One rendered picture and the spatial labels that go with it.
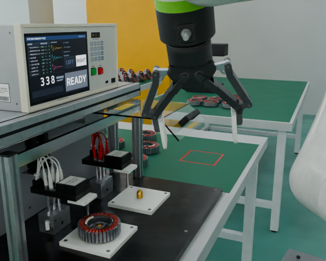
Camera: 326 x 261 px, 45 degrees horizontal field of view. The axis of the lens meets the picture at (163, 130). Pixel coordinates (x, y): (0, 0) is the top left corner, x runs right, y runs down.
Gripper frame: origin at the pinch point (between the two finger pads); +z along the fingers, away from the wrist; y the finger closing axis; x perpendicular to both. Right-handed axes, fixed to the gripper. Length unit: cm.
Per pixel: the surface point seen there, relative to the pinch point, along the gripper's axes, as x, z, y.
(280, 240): 106, 161, 39
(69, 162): 37, 33, -46
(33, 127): 11.3, 1.2, -38.3
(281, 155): 132, 114, 43
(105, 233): 3.2, 29.5, -26.2
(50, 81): 24.6, -3.7, -36.8
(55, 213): 11, 29, -41
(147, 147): 77, 58, -27
